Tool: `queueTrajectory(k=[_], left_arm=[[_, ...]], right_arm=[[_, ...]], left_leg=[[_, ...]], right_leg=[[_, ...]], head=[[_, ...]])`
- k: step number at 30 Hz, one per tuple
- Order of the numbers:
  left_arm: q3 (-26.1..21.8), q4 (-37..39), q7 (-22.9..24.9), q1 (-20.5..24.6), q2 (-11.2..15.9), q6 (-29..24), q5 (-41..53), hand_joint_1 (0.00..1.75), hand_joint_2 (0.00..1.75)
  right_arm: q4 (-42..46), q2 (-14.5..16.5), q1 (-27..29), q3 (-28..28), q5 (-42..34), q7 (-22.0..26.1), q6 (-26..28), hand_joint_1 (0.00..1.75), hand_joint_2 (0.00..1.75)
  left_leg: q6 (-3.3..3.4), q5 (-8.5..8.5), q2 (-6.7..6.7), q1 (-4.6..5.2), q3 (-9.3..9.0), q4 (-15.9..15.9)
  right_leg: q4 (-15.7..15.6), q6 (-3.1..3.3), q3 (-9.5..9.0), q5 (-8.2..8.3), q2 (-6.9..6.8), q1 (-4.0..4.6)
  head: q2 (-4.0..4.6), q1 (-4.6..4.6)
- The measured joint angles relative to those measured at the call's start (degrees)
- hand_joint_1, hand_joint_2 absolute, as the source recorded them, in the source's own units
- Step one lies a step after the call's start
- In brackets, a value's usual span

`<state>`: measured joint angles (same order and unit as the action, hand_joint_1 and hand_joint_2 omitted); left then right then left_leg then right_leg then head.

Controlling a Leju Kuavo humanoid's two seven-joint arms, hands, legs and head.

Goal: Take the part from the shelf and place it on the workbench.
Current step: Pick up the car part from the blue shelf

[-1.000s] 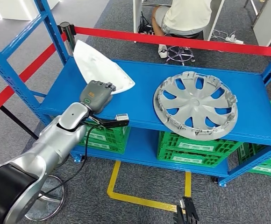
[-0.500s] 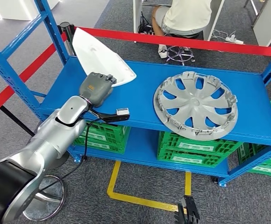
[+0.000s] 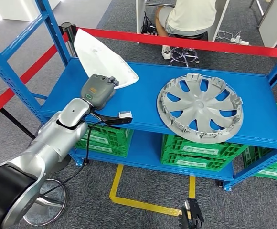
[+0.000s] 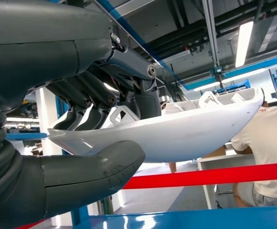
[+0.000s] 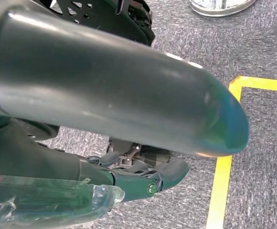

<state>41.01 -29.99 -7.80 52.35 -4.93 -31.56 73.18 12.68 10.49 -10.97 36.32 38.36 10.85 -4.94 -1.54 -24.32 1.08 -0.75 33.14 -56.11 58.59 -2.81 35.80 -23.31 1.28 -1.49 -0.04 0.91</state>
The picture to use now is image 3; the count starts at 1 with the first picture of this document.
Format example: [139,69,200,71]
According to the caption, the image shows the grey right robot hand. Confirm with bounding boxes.
[178,198,204,229]

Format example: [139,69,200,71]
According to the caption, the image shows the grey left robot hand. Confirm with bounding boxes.
[80,73,120,111]

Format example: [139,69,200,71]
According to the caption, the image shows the white triangular plastic part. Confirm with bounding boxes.
[73,28,139,90]

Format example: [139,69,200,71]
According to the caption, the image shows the blue metal shelf rack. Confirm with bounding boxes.
[0,0,277,192]

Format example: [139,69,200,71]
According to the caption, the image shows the grey wheel hubcap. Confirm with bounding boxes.
[156,73,244,145]

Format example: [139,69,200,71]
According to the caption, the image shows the black pole with round base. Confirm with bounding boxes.
[0,91,71,174]

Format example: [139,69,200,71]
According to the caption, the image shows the black stool with chrome base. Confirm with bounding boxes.
[169,31,207,68]

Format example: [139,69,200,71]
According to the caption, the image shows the white platform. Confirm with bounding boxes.
[0,0,61,21]

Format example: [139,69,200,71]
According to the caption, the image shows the person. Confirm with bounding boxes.
[154,0,218,61]

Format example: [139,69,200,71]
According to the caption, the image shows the white power strip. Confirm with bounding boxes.
[230,34,250,46]

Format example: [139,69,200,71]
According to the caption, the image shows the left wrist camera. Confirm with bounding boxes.
[91,110,133,127]

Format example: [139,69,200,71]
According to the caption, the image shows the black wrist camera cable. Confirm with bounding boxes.
[37,120,106,198]

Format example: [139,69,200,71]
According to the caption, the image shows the black cable bundle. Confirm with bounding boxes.
[141,12,159,36]

